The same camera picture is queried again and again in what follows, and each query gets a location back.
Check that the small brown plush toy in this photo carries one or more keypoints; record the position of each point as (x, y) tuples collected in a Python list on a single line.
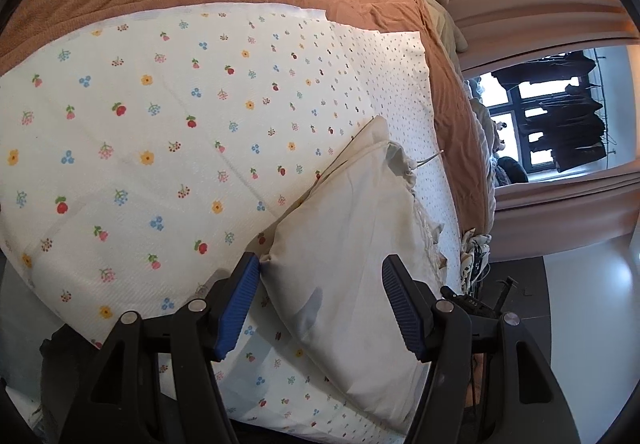
[(499, 125)]

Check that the beige garment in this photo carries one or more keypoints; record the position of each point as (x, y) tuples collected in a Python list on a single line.
[(350, 249)]

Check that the beige plush toy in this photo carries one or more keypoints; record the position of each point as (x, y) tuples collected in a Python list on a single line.
[(447, 23)]

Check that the white floral bed sheet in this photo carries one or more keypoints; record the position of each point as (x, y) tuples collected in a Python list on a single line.
[(150, 148)]

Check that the heap of pale bedding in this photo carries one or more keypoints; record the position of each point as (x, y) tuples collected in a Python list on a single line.
[(482, 133)]

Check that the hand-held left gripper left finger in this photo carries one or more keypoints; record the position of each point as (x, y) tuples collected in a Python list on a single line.
[(237, 309)]

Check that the hanging dark clothes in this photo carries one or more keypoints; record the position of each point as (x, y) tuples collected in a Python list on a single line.
[(575, 128)]

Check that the dark round cushion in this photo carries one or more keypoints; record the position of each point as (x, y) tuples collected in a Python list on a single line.
[(512, 171)]

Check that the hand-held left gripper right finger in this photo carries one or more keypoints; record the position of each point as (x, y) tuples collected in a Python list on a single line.
[(406, 309)]

